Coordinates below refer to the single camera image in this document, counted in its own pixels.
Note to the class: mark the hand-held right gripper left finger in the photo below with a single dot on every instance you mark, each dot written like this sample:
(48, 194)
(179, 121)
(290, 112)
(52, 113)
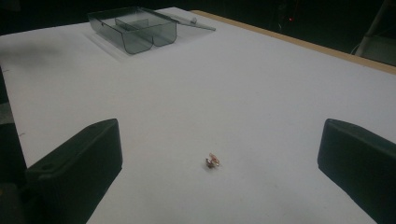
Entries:
(77, 168)

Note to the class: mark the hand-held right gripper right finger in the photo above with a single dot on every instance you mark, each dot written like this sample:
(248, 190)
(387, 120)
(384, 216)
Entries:
(361, 161)

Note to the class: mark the clear grey plastic jewelry box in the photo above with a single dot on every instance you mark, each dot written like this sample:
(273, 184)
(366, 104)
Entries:
(137, 29)

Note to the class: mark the metal stand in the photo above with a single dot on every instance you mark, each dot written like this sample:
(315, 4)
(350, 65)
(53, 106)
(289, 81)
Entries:
(375, 34)

